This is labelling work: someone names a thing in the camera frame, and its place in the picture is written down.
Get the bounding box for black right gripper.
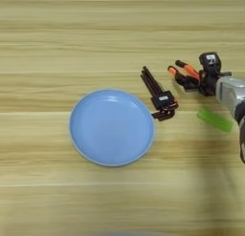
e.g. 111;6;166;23
183;69;233;97

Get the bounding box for orange and black pliers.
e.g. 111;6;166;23
167;59;203;89

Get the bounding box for black box with white label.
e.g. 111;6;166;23
198;52;222;74

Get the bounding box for green rectangular block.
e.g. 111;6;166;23
196;107;234;134

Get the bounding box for blue round plate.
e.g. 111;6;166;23
68;88;157;168

